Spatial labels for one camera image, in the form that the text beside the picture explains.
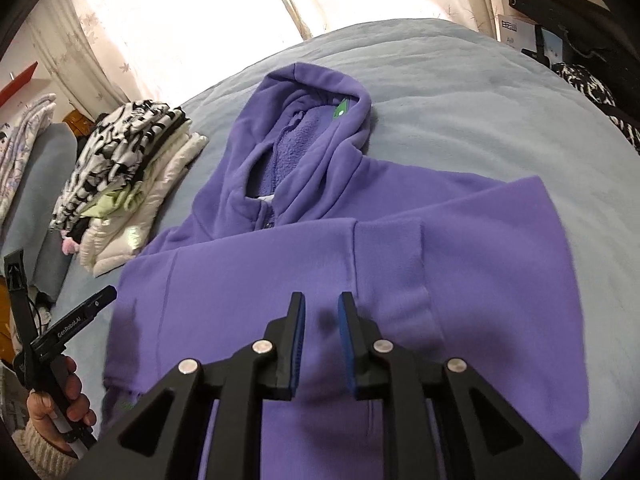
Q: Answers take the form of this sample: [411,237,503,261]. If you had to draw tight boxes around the light green folded garment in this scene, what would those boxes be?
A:
[80,181,142,219]

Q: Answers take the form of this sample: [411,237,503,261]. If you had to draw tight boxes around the red wall shelf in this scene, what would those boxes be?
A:
[0,62,38,106]

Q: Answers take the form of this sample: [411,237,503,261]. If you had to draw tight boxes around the pink plush toy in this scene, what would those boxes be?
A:
[61,231,80,256]

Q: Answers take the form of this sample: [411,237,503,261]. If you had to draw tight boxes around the white cardboard box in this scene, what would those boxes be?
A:
[497,14,563,65]

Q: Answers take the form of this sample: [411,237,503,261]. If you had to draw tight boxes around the purple zip hoodie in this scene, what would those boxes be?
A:
[102,63,589,479]

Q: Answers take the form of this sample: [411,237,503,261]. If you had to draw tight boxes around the black white patterned folded garment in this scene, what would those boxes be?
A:
[50,100,188,231]

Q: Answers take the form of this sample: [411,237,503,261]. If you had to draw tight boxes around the black white patterned hanging cloth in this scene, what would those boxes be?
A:
[551,63,640,152]

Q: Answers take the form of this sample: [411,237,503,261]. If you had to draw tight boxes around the white purple patterned cloth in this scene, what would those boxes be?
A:
[1,93,56,222]

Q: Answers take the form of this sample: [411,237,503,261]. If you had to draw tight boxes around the white floral curtain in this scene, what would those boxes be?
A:
[26,0,496,116]

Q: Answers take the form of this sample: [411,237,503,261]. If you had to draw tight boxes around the grey blue pillow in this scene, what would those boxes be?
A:
[1,122,77,299]

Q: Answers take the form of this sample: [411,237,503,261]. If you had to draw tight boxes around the white padded folded jacket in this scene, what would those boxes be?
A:
[78,132,208,278]

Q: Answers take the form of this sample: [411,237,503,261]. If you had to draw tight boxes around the left hand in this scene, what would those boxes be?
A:
[26,356,96,457]

